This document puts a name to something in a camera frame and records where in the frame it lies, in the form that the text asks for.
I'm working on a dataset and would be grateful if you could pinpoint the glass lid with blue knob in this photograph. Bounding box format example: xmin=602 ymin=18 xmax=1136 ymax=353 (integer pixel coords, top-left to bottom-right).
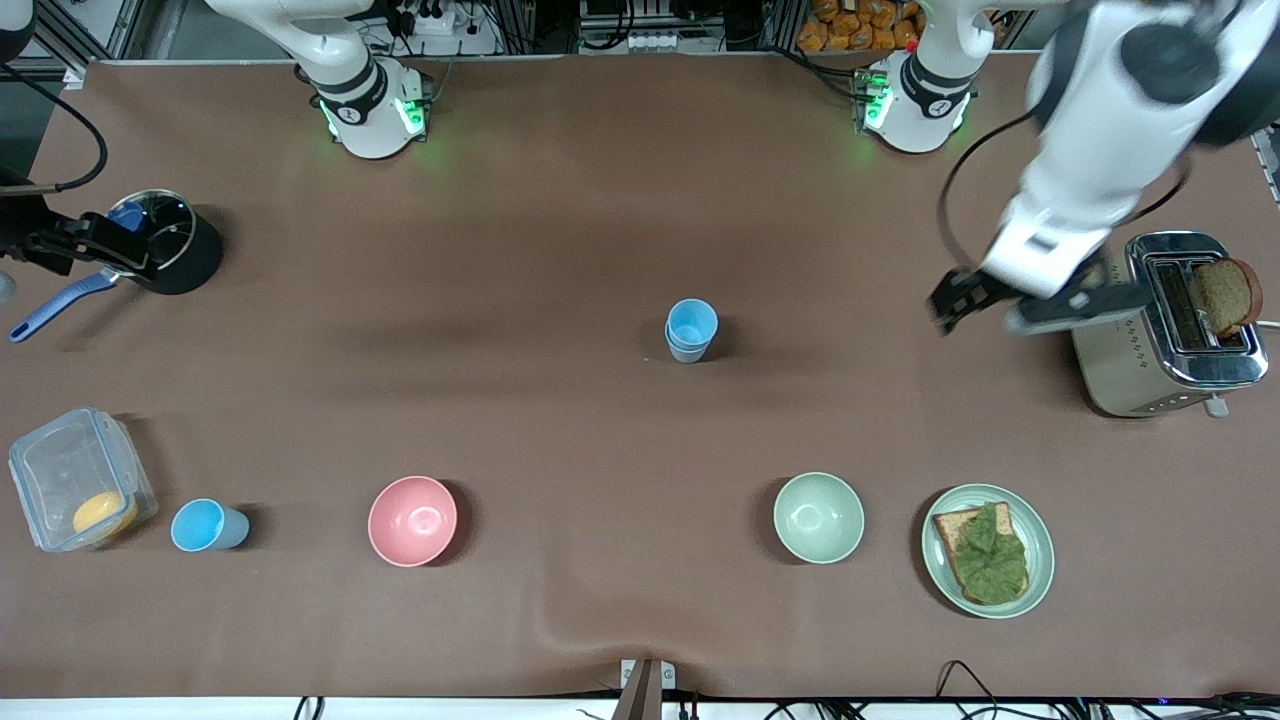
xmin=105 ymin=189 xmax=197 ymax=273

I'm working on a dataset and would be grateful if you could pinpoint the pale green bowl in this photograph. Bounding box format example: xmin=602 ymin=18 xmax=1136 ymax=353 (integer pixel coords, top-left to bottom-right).
xmin=773 ymin=472 xmax=866 ymax=565

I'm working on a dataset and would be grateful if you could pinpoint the clear plastic food container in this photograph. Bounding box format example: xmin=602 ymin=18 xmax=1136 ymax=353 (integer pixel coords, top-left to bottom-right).
xmin=8 ymin=405 xmax=159 ymax=553

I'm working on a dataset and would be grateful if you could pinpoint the toast slice under lettuce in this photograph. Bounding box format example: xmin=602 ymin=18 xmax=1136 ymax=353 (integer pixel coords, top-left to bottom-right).
xmin=932 ymin=502 xmax=1031 ymax=606

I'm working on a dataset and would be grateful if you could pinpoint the beige and chrome toaster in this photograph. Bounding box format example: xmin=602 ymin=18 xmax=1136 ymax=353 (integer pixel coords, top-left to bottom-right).
xmin=1068 ymin=231 xmax=1271 ymax=419

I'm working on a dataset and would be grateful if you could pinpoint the metal bracket with brown post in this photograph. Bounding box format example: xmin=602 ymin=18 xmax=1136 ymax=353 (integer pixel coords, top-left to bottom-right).
xmin=620 ymin=657 xmax=677 ymax=720

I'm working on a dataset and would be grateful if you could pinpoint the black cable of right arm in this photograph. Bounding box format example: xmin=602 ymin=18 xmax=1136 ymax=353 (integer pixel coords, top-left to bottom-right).
xmin=0 ymin=63 xmax=111 ymax=194

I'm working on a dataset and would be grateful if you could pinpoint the aluminium frame beam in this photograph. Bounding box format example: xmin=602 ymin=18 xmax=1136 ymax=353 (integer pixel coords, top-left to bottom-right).
xmin=25 ymin=0 xmax=146 ymax=63

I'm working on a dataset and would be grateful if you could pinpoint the pale green plate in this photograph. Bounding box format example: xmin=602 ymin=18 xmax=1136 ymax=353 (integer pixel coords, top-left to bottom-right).
xmin=921 ymin=484 xmax=1056 ymax=620

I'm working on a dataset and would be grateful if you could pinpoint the black saucepan with blue handle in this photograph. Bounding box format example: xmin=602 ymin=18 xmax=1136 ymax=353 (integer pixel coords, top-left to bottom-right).
xmin=8 ymin=188 xmax=224 ymax=344

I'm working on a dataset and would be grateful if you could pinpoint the pink bowl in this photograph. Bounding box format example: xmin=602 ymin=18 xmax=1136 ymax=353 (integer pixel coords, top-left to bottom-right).
xmin=367 ymin=475 xmax=459 ymax=568

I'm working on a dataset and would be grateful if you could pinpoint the white power strip with plugs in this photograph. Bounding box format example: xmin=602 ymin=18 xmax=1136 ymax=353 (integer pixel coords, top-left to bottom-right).
xmin=398 ymin=0 xmax=473 ymax=37

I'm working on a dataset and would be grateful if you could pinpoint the yellow orange food piece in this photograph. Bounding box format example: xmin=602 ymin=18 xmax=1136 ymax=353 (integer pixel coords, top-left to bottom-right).
xmin=72 ymin=490 xmax=139 ymax=537

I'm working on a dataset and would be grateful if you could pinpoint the brown table cover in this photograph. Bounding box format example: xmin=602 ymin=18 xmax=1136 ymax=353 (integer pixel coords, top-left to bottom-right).
xmin=0 ymin=52 xmax=1280 ymax=701

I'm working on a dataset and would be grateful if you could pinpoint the brown bread slice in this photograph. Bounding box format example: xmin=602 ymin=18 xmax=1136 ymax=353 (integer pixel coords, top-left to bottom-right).
xmin=1190 ymin=257 xmax=1264 ymax=338

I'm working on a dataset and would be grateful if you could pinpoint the green lettuce leaf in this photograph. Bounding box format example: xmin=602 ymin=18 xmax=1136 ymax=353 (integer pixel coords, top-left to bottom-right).
xmin=948 ymin=503 xmax=1030 ymax=606

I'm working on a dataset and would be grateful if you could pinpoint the bag of orange buns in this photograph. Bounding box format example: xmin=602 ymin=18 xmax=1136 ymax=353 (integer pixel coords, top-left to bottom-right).
xmin=797 ymin=0 xmax=926 ymax=54

